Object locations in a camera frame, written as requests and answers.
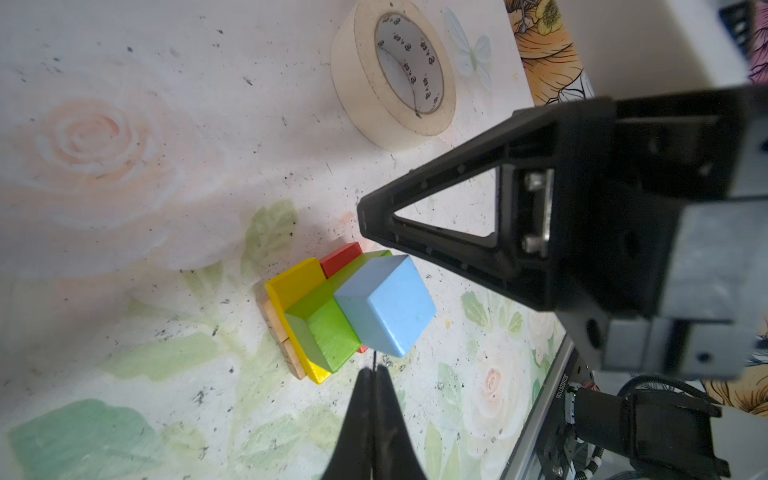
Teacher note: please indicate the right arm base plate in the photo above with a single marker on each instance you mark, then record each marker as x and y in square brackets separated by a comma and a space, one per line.
[661, 426]

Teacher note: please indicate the green wood block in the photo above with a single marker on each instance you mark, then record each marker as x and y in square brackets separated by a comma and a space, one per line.
[321, 328]

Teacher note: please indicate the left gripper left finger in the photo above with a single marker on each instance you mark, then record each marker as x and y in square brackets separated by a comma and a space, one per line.
[352, 458]

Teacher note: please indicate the natural wood block 51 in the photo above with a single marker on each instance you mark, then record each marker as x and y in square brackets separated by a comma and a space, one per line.
[274, 324]

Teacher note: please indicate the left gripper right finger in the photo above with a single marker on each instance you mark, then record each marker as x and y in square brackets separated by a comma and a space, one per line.
[394, 456]

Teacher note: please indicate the yellow wood block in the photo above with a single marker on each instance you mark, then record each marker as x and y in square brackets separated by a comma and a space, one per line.
[287, 289]

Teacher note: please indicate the natural wood block 31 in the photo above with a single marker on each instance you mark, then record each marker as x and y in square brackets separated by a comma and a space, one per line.
[291, 358]

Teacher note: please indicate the aluminium front rail frame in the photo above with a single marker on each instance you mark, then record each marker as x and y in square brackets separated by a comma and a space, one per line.
[523, 458]

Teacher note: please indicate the red wood block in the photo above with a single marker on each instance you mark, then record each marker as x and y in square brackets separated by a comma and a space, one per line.
[340, 258]

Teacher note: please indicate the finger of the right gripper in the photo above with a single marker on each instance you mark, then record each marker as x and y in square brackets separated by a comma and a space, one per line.
[507, 209]

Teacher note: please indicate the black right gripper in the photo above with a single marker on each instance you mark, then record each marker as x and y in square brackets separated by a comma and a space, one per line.
[670, 273]

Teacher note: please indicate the light blue wood cube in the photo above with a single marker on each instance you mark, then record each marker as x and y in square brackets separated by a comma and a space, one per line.
[387, 304]

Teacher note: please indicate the masking tape roll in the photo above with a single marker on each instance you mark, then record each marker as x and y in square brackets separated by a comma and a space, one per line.
[393, 75]

